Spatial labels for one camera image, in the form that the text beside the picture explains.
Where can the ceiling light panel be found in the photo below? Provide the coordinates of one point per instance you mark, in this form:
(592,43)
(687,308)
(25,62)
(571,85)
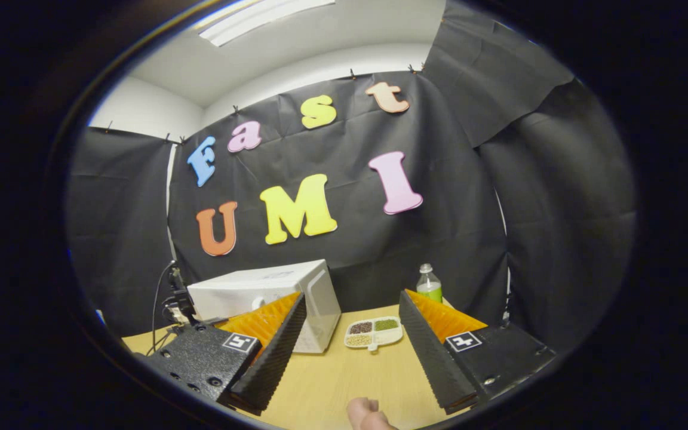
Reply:
(260,21)

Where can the white divided food tray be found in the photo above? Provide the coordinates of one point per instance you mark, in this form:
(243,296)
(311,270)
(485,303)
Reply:
(377,338)

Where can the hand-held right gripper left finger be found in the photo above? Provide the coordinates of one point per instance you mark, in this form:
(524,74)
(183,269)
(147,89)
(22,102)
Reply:
(272,364)

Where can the dark bean pile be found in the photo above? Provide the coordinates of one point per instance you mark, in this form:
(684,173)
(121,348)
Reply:
(361,327)

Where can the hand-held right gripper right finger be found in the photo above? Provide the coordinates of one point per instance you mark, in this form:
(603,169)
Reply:
(433,358)

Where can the white microwave oven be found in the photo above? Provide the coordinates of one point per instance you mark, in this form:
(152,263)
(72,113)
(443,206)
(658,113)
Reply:
(248,286)

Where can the green bean pile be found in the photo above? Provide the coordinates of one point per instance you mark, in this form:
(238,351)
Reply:
(386,325)

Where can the green label drink bottle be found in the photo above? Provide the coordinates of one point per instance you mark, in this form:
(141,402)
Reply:
(429,289)

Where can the pale bean pile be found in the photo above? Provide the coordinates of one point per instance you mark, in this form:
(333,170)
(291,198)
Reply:
(359,340)

